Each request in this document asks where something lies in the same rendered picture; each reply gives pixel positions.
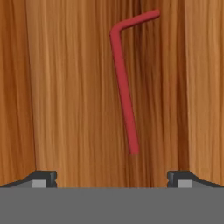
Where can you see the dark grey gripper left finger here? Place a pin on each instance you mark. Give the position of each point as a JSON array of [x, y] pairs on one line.
[[43, 177]]

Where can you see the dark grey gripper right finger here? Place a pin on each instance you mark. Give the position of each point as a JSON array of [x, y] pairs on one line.
[[180, 176]]

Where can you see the wooden drawer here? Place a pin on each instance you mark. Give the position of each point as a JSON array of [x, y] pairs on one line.
[[73, 93]]

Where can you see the red bent straw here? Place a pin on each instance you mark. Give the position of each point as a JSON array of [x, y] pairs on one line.
[[124, 84]]

